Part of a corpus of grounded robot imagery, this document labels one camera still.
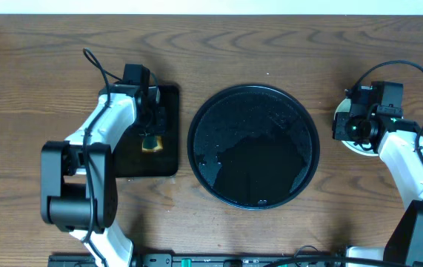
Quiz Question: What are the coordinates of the mint plate top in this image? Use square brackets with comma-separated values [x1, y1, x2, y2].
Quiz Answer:
[333, 99, 378, 156]

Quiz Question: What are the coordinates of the yellow green sponge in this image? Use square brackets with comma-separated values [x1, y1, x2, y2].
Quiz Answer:
[141, 136, 164, 153]

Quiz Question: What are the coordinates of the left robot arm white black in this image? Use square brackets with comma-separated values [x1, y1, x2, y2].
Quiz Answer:
[40, 84, 161, 266]

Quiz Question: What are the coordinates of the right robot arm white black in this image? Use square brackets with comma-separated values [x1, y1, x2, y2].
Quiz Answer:
[333, 105, 423, 266]

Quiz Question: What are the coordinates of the black rectangular tray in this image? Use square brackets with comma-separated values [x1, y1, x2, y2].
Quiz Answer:
[113, 85, 180, 178]

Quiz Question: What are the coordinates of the black round tray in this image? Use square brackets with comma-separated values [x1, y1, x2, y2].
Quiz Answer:
[187, 85, 320, 210]

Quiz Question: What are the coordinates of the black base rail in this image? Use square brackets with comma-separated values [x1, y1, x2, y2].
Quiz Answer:
[47, 252, 382, 267]

